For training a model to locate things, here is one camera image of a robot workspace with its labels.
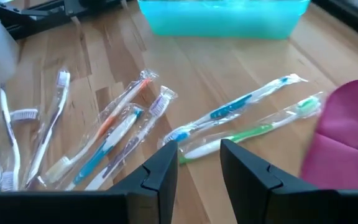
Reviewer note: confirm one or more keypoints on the light turquoise plastic bin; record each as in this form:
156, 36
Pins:
222, 21

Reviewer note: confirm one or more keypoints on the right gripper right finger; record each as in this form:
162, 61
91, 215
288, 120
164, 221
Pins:
275, 205

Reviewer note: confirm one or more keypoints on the green toothbrush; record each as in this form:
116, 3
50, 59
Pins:
250, 132

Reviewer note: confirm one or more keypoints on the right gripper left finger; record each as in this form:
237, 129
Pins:
135, 205

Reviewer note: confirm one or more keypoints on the purple wrapped toothbrush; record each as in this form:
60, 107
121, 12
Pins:
8, 124
157, 107
62, 81

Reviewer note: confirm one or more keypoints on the magenta cloth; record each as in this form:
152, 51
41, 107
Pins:
346, 140

